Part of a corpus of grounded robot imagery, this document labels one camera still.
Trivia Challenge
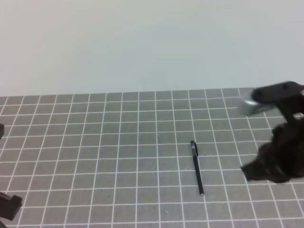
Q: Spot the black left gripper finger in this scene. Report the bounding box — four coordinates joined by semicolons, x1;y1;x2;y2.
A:
0;192;23;221
0;124;4;140

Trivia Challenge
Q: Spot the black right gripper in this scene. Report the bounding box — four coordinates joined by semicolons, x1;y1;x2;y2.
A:
241;95;304;183

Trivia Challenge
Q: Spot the black pen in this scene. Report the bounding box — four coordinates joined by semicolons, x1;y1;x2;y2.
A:
190;141;205;196

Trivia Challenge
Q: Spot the grey grid tablecloth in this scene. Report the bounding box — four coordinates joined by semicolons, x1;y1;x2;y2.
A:
0;88;304;228

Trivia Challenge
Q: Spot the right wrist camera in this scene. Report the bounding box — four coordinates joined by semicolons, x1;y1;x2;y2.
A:
238;81;304;117

